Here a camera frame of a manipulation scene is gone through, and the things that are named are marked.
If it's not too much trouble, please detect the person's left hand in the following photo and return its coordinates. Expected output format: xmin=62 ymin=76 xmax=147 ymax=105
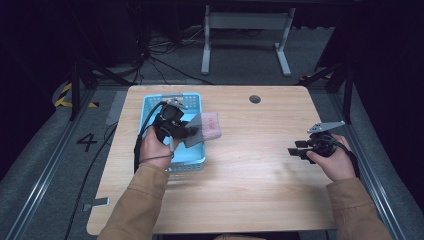
xmin=139 ymin=125 xmax=183 ymax=171

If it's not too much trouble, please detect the black floor cable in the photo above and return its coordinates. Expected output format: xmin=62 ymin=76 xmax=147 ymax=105
xmin=63 ymin=122 xmax=118 ymax=240

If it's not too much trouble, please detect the grey metal table frame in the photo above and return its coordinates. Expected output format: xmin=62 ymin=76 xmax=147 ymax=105
xmin=200 ymin=4 xmax=297 ymax=78

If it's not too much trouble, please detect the yellow black hazard tape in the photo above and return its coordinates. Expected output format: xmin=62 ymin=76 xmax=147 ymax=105
xmin=54 ymin=82 xmax=100 ymax=109

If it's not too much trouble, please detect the thin grey cable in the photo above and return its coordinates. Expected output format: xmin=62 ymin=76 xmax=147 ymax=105
xmin=139 ymin=134 xmax=176 ymax=165

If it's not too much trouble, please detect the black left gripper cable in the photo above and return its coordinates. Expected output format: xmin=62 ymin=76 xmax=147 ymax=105
xmin=133 ymin=101 xmax=167 ymax=174

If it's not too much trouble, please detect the small metal bracket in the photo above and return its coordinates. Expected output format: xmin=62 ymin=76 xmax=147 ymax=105
xmin=81 ymin=197 xmax=111 ymax=213

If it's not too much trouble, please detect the light blue perforated plastic basket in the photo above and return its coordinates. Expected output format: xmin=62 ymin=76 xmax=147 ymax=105
xmin=139 ymin=92 xmax=207 ymax=173

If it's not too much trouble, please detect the tangle of black cables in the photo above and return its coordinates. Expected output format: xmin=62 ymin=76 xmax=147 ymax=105
xmin=133 ymin=26 xmax=214 ymax=86

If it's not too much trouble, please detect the black metal stand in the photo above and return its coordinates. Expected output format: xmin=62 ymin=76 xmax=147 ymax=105
xmin=68 ymin=58 xmax=134 ymax=122
xmin=299 ymin=56 xmax=356 ymax=124

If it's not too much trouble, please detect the person's right hand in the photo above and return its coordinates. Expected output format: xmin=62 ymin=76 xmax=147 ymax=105
xmin=305 ymin=133 xmax=357 ymax=183

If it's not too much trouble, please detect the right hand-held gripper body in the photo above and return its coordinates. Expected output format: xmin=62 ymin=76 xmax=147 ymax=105
xmin=306 ymin=120 xmax=347 ymax=165

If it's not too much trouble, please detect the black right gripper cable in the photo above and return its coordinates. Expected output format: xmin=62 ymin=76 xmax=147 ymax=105
xmin=329 ymin=136 xmax=361 ymax=178

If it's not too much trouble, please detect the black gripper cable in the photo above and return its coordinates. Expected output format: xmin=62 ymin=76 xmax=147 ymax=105
xmin=133 ymin=101 xmax=167 ymax=174
xmin=329 ymin=136 xmax=361 ymax=178

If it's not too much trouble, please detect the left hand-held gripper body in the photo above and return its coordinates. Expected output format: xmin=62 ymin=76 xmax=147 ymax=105
xmin=151 ymin=97 xmax=192 ymax=145

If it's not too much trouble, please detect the aluminium floor rail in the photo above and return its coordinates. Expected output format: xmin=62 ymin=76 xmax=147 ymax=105
xmin=328 ymin=93 xmax=412 ymax=240
xmin=0 ymin=89 xmax=98 ymax=240

